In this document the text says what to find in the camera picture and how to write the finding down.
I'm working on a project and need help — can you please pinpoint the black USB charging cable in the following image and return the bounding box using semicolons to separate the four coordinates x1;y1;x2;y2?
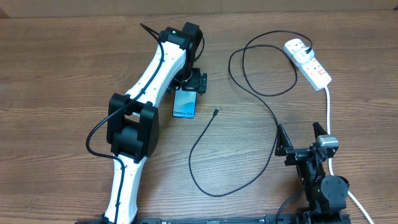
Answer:
188;30;313;198

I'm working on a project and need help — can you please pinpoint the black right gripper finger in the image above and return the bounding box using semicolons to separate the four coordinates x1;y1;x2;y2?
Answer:
312;122;327;139
275;124;294;156

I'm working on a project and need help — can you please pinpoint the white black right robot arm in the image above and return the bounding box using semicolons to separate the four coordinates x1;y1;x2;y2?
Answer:
275;122;351;223

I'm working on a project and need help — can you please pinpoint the white power strip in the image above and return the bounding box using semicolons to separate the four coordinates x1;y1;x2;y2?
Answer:
284;39;331;91

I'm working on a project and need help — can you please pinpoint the Galaxy S24 smartphone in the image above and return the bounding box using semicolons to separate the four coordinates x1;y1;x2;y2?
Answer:
172;89;197;119

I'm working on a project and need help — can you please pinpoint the white power strip cord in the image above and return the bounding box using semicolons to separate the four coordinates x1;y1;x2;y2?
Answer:
323;86;376;224

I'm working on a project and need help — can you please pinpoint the cardboard back panel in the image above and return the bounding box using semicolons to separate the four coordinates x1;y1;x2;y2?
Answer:
1;0;397;18

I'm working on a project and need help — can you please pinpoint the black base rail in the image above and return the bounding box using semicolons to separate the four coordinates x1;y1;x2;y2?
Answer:
75;214;351;224

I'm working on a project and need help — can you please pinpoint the white charger plug adapter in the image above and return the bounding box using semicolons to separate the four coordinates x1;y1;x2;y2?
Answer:
293;47;315;66

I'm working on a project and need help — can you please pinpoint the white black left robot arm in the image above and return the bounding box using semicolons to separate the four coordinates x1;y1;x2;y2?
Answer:
100;22;207;223

